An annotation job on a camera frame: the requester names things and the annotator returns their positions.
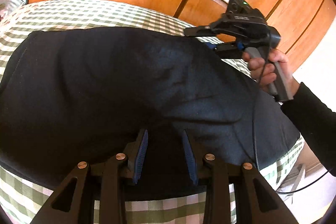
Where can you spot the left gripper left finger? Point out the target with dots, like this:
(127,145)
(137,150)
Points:
(74,199)

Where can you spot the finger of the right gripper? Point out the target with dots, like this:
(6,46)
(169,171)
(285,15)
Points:
(229,50)
(199,31)

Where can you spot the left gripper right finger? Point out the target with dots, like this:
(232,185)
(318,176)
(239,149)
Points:
(255,199)

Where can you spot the black pants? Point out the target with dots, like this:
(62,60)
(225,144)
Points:
(83,95)

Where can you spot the right forearm dark sleeve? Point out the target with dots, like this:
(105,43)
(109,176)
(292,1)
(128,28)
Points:
(316,123)

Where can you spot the person's right hand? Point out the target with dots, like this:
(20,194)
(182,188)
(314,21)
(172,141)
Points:
(265,74)

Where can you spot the pile of clothes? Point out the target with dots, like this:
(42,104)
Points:
(8,6)

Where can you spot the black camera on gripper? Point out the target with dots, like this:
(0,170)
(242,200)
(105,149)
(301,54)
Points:
(239,7)

